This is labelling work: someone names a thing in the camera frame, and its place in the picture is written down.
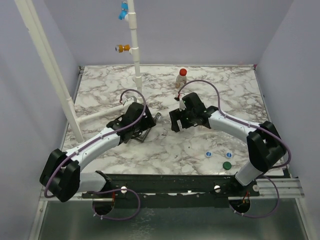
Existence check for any clear plastic bottle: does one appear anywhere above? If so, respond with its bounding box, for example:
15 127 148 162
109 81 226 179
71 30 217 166
154 112 171 125

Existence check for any clear bottle red label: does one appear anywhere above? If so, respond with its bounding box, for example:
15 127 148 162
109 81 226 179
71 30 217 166
175 74 187 89

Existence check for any white pvc pipe frame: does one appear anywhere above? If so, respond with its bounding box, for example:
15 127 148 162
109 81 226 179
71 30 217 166
14 0 145 145

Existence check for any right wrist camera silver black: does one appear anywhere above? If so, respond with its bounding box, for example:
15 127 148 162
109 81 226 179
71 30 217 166
179 99 186 111

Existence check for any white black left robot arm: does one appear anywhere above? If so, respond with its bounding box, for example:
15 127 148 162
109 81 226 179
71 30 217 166
39 102 156 203

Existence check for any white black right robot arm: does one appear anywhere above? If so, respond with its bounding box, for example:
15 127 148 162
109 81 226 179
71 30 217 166
169 92 287 196

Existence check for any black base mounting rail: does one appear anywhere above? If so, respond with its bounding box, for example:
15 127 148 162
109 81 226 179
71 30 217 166
82 174 260 209

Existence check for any blue white cap right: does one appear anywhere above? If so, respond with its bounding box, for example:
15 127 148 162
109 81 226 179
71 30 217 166
225 152 233 159

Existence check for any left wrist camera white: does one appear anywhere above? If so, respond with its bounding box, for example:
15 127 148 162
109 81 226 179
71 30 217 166
121 95 138 106

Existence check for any grey metal crank handle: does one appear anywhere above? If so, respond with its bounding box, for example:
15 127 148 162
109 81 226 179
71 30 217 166
132 128 151 143

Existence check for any orange pipe nozzle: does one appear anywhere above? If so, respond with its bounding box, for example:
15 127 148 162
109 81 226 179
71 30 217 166
115 44 131 53

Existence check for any green bottle cap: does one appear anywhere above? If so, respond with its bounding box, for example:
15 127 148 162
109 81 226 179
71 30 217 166
222 161 232 170

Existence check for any aluminium extrusion rail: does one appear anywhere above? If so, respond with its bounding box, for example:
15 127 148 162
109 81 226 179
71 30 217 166
27 66 85 240

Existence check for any blue pipe valve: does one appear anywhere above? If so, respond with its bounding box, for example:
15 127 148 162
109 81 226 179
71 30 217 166
118 0 129 20

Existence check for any red bottle cap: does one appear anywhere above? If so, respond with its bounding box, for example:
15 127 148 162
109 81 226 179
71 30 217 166
179 68 187 76

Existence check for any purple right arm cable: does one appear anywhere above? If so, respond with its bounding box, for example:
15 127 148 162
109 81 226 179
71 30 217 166
174 79 293 218

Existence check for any blue white cap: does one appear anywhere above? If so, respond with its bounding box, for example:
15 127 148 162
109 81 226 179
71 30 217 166
225 152 233 159
205 151 212 158

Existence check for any blue white cap left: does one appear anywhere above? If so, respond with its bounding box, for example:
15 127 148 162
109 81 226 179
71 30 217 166
205 151 212 158

